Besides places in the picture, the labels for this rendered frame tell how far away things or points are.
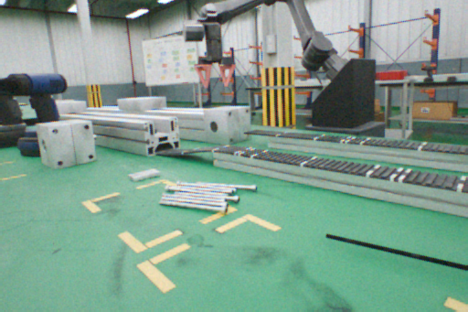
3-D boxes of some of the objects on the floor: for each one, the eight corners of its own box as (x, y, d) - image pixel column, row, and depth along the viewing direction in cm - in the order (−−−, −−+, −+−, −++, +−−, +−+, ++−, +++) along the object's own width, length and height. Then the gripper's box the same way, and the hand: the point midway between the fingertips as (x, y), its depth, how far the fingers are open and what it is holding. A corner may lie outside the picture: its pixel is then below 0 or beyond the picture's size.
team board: (143, 128, 693) (133, 40, 660) (159, 124, 737) (150, 42, 703) (197, 130, 622) (189, 31, 589) (210, 126, 665) (204, 34, 632)
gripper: (205, 37, 95) (208, 87, 98) (235, 40, 106) (237, 85, 108) (191, 40, 100) (195, 88, 102) (221, 43, 110) (224, 86, 113)
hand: (217, 84), depth 105 cm, fingers open, 9 cm apart
